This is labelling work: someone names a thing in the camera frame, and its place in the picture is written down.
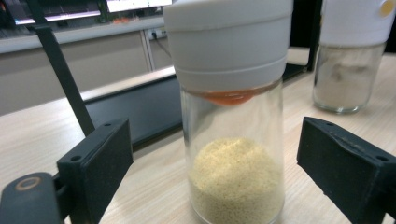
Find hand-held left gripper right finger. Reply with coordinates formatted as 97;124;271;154
296;116;396;224

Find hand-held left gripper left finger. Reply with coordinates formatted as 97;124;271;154
56;119;134;224

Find white cup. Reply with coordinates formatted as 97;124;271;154
312;0;396;115

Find glass jar with yellow granules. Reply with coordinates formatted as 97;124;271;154
162;0;294;224

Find dark computer monitor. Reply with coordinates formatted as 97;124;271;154
0;0;103;26

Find bright computer monitor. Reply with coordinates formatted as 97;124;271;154
106;0;174;14

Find black power cable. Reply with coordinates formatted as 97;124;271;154
154;37;173;60

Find white wall power outlet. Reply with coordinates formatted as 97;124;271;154
148;28;168;41

